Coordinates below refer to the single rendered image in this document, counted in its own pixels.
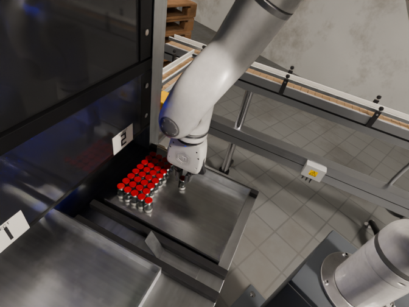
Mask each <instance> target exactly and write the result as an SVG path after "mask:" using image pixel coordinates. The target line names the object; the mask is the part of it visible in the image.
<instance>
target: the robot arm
mask: <svg viewBox="0 0 409 307"><path fill-rule="evenodd" d="M303 1H304V0H235V1H234V4H233V5H232V7H231V8H230V10H229V12H228V14H227V15H226V17H225V19H224V20H223V22H222V24H221V26H220V27H219V29H218V31H217V33H216V34H215V36H214V37H213V39H212V40H211V41H210V42H209V43H208V45H207V46H206V47H205V48H204V49H203V50H202V51H201V52H200V53H199V54H198V55H197V56H196V57H195V58H194V59H193V60H192V61H191V62H190V64H189V65H188V66H187V68H186V69H185V70H184V71H183V72H182V74H181V75H180V76H179V78H178V80H177V81H176V82H175V84H174V86H173V87H172V89H171V91H170V93H169V94H168V96H167V98H166V100H165V101H164V103H163V106H162V108H161V111H160V113H159V118H158V122H159V127H160V129H161V131H162V132H163V134H165V136H167V137H169V138H170V143H169V147H168V150H167V155H166V158H167V161H168V162H169V163H171V164H173V166H174V170H175V176H176V179H175V180H176V181H178V180H179V179H180V177H181V176H182V174H183V170H186V171H187V174H186V175H185V178H184V185H186V184H187V183H188V182H190V181H191V180H192V176H193V175H196V174H201V175H204V174H205V172H206V169H205V161H206V153H207V135H208V130H209V126H210V122H211V118H212V112H213V109H214V104H215V103H216V102H217V101H218V100H219V99H220V98H221V97H222V96H223V95H224V94H225V93H226V92H227V91H228V90H229V89H230V87H231V86H232V85H233V84H234V83H235V82H236V81H237V80H238V79H239V78H240V77H241V76H242V75H243V74H244V72H245V71H246V70H247V69H248V68H249V67H250V66H251V65H252V64H253V63H254V61H255V60H256V59H257V58H258V56H260V55H261V53H262V52H263V51H264V49H265V48H266V47H267V46H268V45H269V44H270V42H271V41H272V39H273V38H274V37H275V36H276V35H277V34H278V32H279V31H280V30H281V29H282V28H283V26H284V25H285V24H286V22H287V21H288V20H289V19H290V17H291V16H292V15H293V14H294V13H295V11H296V10H297V9H298V7H299V6H300V5H301V4H302V2H303ZM320 282H321V285H322V288H323V291H324V293H325V295H326V297H327V298H328V300H329V301H330V303H331V304H332V306H333V307H396V306H395V304H394V301H395V300H397V299H398V298H401V297H403V296H405V295H406V294H408V293H409V219H399V220H396V221H394V222H392V223H390V224H388V225H387V226H386V227H384V228H383V229H381V230H380V231H379V232H378V233H377V234H376V235H375V236H373V237H372V238H371V239H370V240H369V241H368V242H366V243H365V244H364V245H363V246H361V247H360V248H359V249H358V250H357V251H356V252H354V253H353V254H351V253H347V252H334V253H331V254H330V255H328V256H327V257H325V259H323V262H322V263H321V266H320Z"/></svg>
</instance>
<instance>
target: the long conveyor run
mask: <svg viewBox="0 0 409 307"><path fill-rule="evenodd" d="M176 38H177V39H176ZM178 39H179V40H178ZM169 40H170V41H171V42H169V43H165V44H164V59H165V60H168V61H170V62H172V56H173V54H174V53H173V49H176V50H177V53H176V57H178V58H180V57H182V56H183V55H184V54H187V53H188V52H190V51H191V50H193V49H194V53H193V54H192V56H193V57H196V56H197V55H198V54H199V53H200V52H201V51H202V50H203V49H204V48H205V47H206V46H207V45H205V44H202V43H199V42H197V41H194V40H190V39H188V38H184V37H181V36H179V35H176V34H174V38H172V37H169ZM190 43H191V44H190ZM258 67H259V68H258ZM262 68H263V69H262ZM293 69H294V66H291V67H290V70H289V71H288V73H286V72H284V71H280V70H278V69H274V68H271V67H269V66H266V65H263V64H260V63H257V62H254V63H253V64H252V65H251V66H250V67H249V68H248V69H247V70H246V71H245V72H244V74H243V75H242V76H241V77H240V78H239V79H238V80H237V81H236V82H235V83H234V84H233V85H235V86H238V87H241V88H243V89H246V90H248V91H252V92H254V93H257V94H260V95H262V96H265V97H268V98H270V99H273V100H275V101H278V102H281V103H283V104H286V105H289V106H291V107H295V108H297V109H300V110H302V111H306V112H308V113H311V114H313V115H316V116H319V117H321V118H324V119H327V120H329V121H332V122H335V123H337V124H340V125H343V126H345V127H349V128H350V129H354V130H356V131H359V132H362V133H365V134H367V135H370V136H373V137H375V138H378V139H381V140H383V141H386V142H388V143H391V144H394V145H397V146H399V147H403V148H404V149H408V150H409V115H408V114H405V113H402V112H399V111H396V110H393V109H391V108H388V107H384V106H382V105H379V104H378V103H379V99H381V98H382V97H381V96H380V95H378V96H377V97H376V98H377V99H374V100H373V102H370V101H367V100H364V99H361V98H359V97H356V96H353V95H350V94H347V93H344V92H341V91H338V90H335V89H333V88H329V87H327V86H324V85H321V84H319V83H315V82H312V81H309V80H306V79H303V78H301V77H298V76H294V75H292V73H293V71H292V70H293ZM274 72H275V73H274ZM276 73H277V74H276ZM302 82H303V83H302ZM307 84H308V85H307ZM316 87H317V88H316ZM321 89H322V90H321ZM328 91H329V92H328ZM330 92H331V93H330ZM342 96H343V97H342ZM347 98H348V99H347ZM356 101H357V102H356ZM361 103H362V104H361ZM377 108H378V109H377ZM386 111H387V112H388V113H387V112H386ZM391 113H392V114H391ZM400 116H401V117H402V118H401V117H400ZM405 118H406V119H405Z"/></svg>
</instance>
